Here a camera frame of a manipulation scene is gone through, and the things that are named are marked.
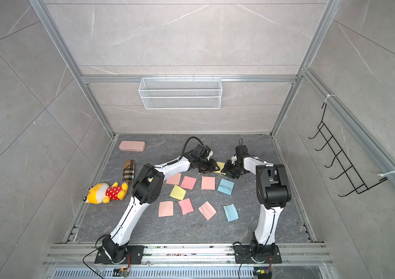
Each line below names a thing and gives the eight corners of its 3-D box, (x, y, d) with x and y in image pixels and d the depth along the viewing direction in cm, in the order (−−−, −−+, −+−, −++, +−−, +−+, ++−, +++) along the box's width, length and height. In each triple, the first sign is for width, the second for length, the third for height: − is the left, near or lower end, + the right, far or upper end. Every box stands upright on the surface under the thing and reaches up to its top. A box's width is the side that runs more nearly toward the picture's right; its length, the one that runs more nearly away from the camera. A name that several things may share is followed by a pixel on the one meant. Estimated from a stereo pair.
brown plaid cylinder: (124, 184, 97) (122, 181, 95) (125, 163, 107) (123, 160, 104) (135, 182, 98) (133, 179, 95) (136, 162, 108) (134, 158, 105)
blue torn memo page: (228, 221, 85) (228, 220, 83) (222, 207, 89) (223, 205, 87) (238, 218, 86) (239, 217, 84) (232, 204, 90) (233, 202, 88)
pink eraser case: (118, 151, 113) (117, 149, 111) (122, 143, 118) (120, 140, 116) (144, 151, 113) (143, 149, 111) (146, 143, 118) (146, 140, 116)
